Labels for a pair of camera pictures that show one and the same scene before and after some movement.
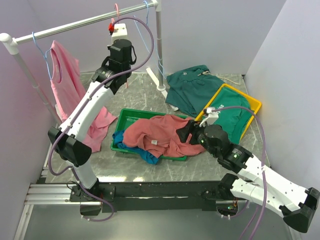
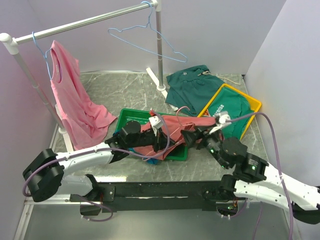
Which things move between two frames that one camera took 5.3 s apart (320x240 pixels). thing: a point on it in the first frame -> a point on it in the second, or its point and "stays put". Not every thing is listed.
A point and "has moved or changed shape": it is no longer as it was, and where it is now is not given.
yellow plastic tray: [241, 93] stays put
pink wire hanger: [126, 78] -> [180, 125]
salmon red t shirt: [157, 137] has moved or changed shape
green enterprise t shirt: [233, 120] stays put
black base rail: [198, 196] stays put
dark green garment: [190, 90] stays put
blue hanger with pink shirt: [45, 56] stays put
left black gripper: [132, 62] -> [159, 141]
